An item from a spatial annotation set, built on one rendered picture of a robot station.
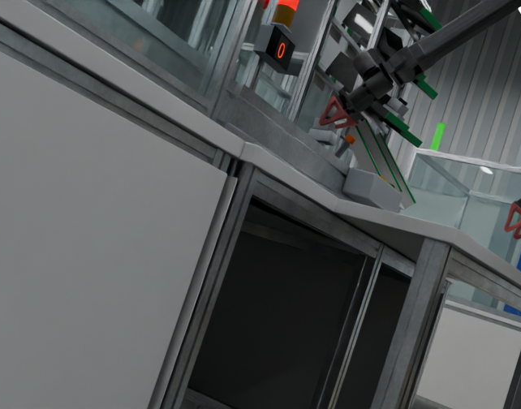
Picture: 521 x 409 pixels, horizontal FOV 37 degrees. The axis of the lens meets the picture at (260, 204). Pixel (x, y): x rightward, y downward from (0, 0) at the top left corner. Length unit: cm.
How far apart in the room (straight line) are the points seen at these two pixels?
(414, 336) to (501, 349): 435
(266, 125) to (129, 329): 48
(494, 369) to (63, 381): 491
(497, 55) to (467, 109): 88
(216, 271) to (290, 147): 36
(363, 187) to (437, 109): 991
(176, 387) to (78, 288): 32
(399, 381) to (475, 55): 1045
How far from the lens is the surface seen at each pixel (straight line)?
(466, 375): 586
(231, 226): 125
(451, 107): 1160
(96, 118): 96
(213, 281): 125
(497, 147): 1114
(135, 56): 103
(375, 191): 177
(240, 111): 132
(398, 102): 228
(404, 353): 147
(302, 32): 345
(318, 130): 202
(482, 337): 584
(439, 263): 146
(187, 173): 113
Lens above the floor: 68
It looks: 4 degrees up
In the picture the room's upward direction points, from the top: 19 degrees clockwise
